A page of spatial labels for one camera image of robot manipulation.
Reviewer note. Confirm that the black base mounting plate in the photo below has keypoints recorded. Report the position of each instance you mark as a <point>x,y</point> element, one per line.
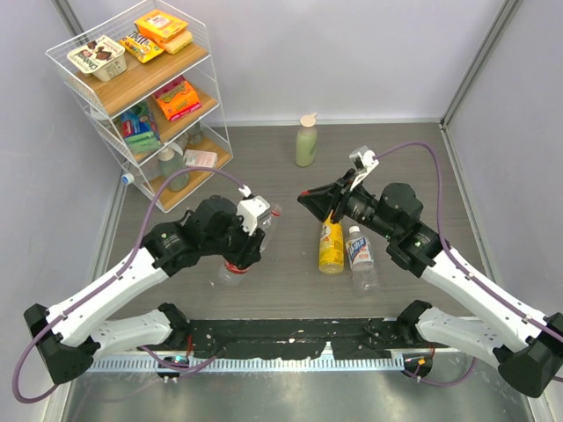
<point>295,339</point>

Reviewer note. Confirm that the yellow juice bottle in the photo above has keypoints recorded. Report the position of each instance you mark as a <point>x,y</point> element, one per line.
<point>331,248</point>

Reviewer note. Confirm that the green soap dispenser bottle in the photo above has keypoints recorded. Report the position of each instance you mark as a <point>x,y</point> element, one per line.
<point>170,162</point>

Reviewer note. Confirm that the green lotion bottle beige cap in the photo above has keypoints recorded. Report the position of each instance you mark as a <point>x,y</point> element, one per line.
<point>306,140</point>

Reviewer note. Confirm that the pink white small packet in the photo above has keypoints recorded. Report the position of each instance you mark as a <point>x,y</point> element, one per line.
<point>200,158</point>

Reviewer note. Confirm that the white chocolate pudding cup pack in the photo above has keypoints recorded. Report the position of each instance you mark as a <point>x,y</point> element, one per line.
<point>103,58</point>

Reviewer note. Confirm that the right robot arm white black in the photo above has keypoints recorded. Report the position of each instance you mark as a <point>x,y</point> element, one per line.
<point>522,343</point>

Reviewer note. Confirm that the yellow candy bag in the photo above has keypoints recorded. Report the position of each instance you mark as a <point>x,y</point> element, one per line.
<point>142,48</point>

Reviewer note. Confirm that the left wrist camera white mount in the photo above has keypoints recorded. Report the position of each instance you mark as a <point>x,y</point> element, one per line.
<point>252,209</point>

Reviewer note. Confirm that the white slotted cable duct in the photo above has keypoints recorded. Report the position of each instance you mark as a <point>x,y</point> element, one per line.
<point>137,363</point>

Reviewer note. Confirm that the blue green sponge pack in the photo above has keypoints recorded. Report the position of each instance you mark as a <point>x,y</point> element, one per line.
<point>139,130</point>

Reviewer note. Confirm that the white wire shelf rack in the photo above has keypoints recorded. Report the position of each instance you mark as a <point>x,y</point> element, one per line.
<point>104,102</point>

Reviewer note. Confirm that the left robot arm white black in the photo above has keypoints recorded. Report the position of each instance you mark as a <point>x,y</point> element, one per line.
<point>79,331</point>

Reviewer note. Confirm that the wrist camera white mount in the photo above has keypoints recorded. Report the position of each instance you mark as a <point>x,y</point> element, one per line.
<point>252,209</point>
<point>364,161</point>

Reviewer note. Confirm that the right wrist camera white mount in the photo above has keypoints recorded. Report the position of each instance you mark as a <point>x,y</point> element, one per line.
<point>364,161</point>

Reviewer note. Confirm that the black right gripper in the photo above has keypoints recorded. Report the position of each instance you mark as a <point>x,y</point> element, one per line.
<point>322,200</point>

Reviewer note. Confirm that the orange pink candy box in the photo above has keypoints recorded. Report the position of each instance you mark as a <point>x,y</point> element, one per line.
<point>177,99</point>

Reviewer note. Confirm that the orange cracker box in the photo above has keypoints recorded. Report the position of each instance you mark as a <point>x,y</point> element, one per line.
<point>158,25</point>

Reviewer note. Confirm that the yellow sponge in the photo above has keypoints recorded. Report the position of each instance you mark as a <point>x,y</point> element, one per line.
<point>175,44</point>

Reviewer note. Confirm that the clear bottle white cap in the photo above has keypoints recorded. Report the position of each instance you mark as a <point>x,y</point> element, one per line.
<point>127,178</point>

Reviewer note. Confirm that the clear bottle blue white label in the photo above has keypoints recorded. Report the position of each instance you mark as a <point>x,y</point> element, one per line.
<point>361,261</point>

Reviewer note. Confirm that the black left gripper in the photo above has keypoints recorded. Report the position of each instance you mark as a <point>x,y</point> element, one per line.
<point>248,251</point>

